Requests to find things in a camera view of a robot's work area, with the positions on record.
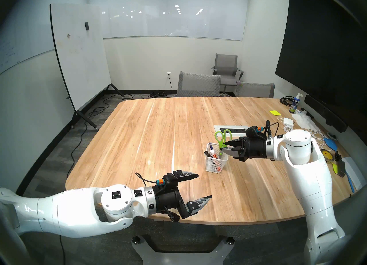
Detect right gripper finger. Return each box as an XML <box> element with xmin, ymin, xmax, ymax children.
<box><xmin>220</xmin><ymin>148</ymin><xmax>244</xmax><ymax>160</ymax></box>
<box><xmin>223</xmin><ymin>138</ymin><xmax>245</xmax><ymax>148</ymax></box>

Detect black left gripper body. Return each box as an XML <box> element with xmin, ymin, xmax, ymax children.
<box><xmin>154</xmin><ymin>185</ymin><xmax>190</xmax><ymax>219</ymax></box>

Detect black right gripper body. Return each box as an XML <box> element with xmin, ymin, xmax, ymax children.
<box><xmin>240</xmin><ymin>137</ymin><xmax>268</xmax><ymax>162</ymax></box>

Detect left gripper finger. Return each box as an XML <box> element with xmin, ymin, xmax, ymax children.
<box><xmin>186</xmin><ymin>195</ymin><xmax>212</xmax><ymax>217</ymax></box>
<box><xmin>172</xmin><ymin>170</ymin><xmax>199</xmax><ymax>182</ymax></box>

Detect green handled scissors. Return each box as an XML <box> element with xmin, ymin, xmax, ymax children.
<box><xmin>214</xmin><ymin>129</ymin><xmax>232</xmax><ymax>149</ymax></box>

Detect orange white Expo marker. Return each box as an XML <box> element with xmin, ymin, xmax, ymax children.
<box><xmin>210</xmin><ymin>150</ymin><xmax>222</xmax><ymax>172</ymax></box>

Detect white mesh pen holder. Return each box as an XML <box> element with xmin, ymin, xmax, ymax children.
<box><xmin>205</xmin><ymin>142</ymin><xmax>229</xmax><ymax>174</ymax></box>

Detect grey table outlet panel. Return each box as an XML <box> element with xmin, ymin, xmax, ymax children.
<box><xmin>214</xmin><ymin>125</ymin><xmax>254</xmax><ymax>137</ymax></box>

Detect crumpled white tissue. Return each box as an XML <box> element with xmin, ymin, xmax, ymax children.
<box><xmin>292</xmin><ymin>113</ymin><xmax>320</xmax><ymax>131</ymax></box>

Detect grey mesh office chair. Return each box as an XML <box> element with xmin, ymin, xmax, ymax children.
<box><xmin>176</xmin><ymin>71</ymin><xmax>222</xmax><ymax>97</ymax></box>
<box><xmin>236</xmin><ymin>81</ymin><xmax>275</xmax><ymax>99</ymax></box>

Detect Expo cleaner spray bottle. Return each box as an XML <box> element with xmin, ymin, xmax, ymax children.
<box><xmin>289</xmin><ymin>93</ymin><xmax>301</xmax><ymax>113</ymax></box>

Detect blue flat object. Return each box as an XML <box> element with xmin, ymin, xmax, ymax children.
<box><xmin>323</xmin><ymin>137</ymin><xmax>339</xmax><ymax>150</ymax></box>

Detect black video sound bar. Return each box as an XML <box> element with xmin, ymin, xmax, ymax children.
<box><xmin>304</xmin><ymin>95</ymin><xmax>348</xmax><ymax>133</ymax></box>

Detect grey office chair with armrests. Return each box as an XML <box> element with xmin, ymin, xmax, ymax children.
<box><xmin>212</xmin><ymin>54</ymin><xmax>244</xmax><ymax>95</ymax></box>

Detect rolling whiteboard on stand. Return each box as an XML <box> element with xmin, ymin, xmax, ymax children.
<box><xmin>49</xmin><ymin>3</ymin><xmax>125</xmax><ymax>131</ymax></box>

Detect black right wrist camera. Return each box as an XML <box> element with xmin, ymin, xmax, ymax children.
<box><xmin>246</xmin><ymin>126</ymin><xmax>267</xmax><ymax>140</ymax></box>

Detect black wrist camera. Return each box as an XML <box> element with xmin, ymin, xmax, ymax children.
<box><xmin>162</xmin><ymin>175</ymin><xmax>179</xmax><ymax>188</ymax></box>
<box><xmin>246</xmin><ymin>126</ymin><xmax>267</xmax><ymax>140</ymax></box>

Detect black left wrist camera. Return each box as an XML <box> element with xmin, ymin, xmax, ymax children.
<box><xmin>162</xmin><ymin>175</ymin><xmax>179</xmax><ymax>188</ymax></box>

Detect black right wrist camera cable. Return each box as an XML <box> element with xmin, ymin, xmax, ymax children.
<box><xmin>264</xmin><ymin>120</ymin><xmax>280</xmax><ymax>138</ymax></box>

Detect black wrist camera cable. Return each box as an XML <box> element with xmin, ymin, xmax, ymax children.
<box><xmin>264</xmin><ymin>120</ymin><xmax>280</xmax><ymax>138</ymax></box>
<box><xmin>135</xmin><ymin>172</ymin><xmax>159</xmax><ymax>186</ymax></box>

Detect black left wrist camera cable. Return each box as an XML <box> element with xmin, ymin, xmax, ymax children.
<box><xmin>135</xmin><ymin>172</ymin><xmax>159</xmax><ymax>186</ymax></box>

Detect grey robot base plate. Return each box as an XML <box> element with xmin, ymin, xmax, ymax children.
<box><xmin>131</xmin><ymin>234</ymin><xmax>235</xmax><ymax>265</ymax></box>

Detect white charger cable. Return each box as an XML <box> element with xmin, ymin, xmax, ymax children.
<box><xmin>277</xmin><ymin>118</ymin><xmax>327</xmax><ymax>148</ymax></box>

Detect long black floor cable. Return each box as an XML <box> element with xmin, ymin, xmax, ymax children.
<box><xmin>67</xmin><ymin>94</ymin><xmax>135</xmax><ymax>176</ymax></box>

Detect large black wall screen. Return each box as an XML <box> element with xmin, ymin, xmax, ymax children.
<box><xmin>275</xmin><ymin>0</ymin><xmax>367</xmax><ymax>133</ymax></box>

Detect thin black floor cable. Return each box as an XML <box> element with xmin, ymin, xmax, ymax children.
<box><xmin>58</xmin><ymin>236</ymin><xmax>66</xmax><ymax>263</ymax></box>

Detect large wall glass board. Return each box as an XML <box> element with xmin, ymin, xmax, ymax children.
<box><xmin>86</xmin><ymin>0</ymin><xmax>250</xmax><ymax>41</ymax></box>

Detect side wall glass board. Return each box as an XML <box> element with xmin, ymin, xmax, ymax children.
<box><xmin>0</xmin><ymin>9</ymin><xmax>55</xmax><ymax>74</ymax></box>

